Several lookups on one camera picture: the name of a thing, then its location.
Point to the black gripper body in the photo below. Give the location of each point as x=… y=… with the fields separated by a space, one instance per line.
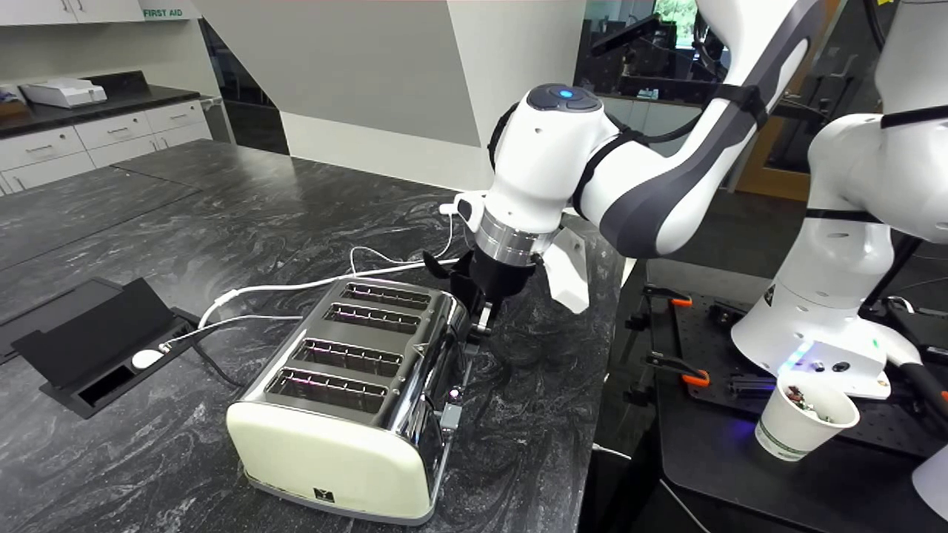
x=498 y=278

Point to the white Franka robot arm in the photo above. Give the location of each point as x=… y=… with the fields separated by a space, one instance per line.
x=683 y=187

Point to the chrome cream four-slot toaster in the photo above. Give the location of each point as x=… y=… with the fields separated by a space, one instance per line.
x=344 y=403

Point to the small black plug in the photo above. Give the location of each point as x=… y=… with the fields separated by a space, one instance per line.
x=434 y=266

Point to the orange black clamp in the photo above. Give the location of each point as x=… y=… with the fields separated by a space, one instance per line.
x=670 y=301
x=684 y=372

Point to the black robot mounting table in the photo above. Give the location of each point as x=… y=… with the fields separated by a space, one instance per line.
x=730 y=464

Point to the white paper cup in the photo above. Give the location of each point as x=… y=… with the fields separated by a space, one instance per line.
x=798 y=420

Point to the white plug in outlet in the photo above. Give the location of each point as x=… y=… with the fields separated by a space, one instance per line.
x=147 y=360

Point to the black recessed outlet box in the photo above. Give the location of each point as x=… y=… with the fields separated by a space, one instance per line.
x=92 y=346

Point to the white base cabinets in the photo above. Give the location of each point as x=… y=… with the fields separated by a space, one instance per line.
x=90 y=143

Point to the white rounded object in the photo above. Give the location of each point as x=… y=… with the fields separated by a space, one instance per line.
x=933 y=485

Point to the white box on counter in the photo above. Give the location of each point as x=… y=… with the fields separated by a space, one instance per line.
x=61 y=94

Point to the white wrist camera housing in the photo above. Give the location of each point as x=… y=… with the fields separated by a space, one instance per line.
x=567 y=267

